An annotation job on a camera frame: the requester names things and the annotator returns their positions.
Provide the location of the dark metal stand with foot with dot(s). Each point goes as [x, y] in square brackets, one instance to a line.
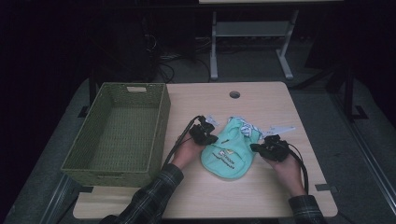
[350, 93]

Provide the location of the metal floor rail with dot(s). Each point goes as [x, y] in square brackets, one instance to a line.
[56, 202]
[367, 161]

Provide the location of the person's left hand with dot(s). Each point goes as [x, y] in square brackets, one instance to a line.
[186, 154]

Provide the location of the white metal stand frame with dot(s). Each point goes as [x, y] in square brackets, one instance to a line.
[249, 29]

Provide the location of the person's right hand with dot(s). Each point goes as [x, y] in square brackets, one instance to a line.
[288, 174]

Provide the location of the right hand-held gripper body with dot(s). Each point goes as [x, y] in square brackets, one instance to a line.
[275, 149]

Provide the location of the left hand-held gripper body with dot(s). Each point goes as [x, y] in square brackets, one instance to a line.
[200, 132]

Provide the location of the mint green baby garment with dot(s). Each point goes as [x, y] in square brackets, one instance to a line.
[230, 155]

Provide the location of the green woven basket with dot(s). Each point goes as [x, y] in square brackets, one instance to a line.
[93, 149]

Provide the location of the grey tape strip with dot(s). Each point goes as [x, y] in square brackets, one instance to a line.
[326, 187]

